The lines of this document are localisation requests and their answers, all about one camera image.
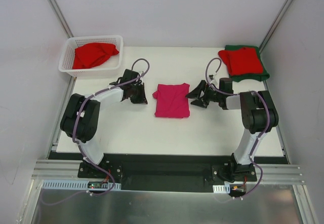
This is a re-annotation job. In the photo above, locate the pink t shirt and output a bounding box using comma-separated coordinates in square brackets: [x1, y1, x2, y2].
[152, 83, 190, 119]

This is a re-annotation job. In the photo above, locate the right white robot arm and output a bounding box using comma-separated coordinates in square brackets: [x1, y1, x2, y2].
[185, 78, 279, 181]

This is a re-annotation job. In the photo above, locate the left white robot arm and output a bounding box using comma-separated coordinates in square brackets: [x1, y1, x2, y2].
[60, 69, 148, 178]

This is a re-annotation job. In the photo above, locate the folded red t shirt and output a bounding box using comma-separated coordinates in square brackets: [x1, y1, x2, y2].
[218, 47, 263, 76]

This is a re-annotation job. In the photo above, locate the white plastic basket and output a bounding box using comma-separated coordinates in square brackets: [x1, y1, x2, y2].
[58, 35, 124, 77]

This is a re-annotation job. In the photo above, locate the folded green t shirt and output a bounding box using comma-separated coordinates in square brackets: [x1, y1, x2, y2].
[225, 45, 270, 82]

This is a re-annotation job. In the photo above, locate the red crumpled t shirt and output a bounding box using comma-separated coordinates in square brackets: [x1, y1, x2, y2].
[72, 43, 119, 69]

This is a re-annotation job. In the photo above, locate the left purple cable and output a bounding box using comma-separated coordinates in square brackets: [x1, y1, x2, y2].
[40, 58, 150, 206]

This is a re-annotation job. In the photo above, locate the purple cable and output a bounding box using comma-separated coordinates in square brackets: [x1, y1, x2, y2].
[40, 58, 150, 206]
[205, 58, 269, 204]

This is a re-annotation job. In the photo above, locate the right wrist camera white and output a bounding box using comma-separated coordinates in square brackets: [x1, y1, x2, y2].
[208, 73, 217, 81]

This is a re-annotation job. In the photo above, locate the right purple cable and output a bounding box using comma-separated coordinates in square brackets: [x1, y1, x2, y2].
[205, 58, 269, 204]

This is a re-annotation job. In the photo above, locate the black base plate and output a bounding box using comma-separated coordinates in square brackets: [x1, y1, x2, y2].
[48, 152, 291, 192]

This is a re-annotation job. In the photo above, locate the right grey cable duct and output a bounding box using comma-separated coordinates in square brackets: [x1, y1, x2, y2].
[213, 184, 230, 194]

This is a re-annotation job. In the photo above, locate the grey cable duct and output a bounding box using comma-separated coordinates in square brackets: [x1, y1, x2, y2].
[213, 184, 230, 194]
[43, 180, 122, 192]

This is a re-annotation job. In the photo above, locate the left grey cable duct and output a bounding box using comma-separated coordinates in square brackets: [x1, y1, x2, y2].
[43, 180, 122, 192]

